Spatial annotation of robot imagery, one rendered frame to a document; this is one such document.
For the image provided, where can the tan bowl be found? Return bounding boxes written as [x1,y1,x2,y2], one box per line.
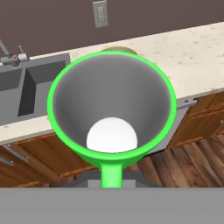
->
[101,46,138,56]

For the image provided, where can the grey dishwasher handle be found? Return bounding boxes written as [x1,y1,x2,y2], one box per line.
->
[176,98,200,111]

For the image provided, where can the grey dishwasher front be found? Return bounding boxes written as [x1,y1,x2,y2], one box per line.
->
[143,99,197,158]

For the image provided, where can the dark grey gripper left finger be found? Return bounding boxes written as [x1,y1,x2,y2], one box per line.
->
[66,171,102,189]

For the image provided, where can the grey metal tap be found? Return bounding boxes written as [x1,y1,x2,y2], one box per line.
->
[0,38,31,68]

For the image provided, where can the grey wall outlet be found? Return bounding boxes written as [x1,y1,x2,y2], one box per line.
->
[92,0,109,29]

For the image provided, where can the grey sink basin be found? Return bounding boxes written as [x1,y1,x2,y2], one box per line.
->
[0,52,71,127]

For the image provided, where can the grey cupboard handle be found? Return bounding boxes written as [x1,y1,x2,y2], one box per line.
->
[0,155,15,168]
[3,143,31,163]

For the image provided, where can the green mug with grey inside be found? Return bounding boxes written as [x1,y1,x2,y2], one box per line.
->
[46,50,178,189]

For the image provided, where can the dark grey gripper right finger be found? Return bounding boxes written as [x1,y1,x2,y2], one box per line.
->
[122,170,163,189]

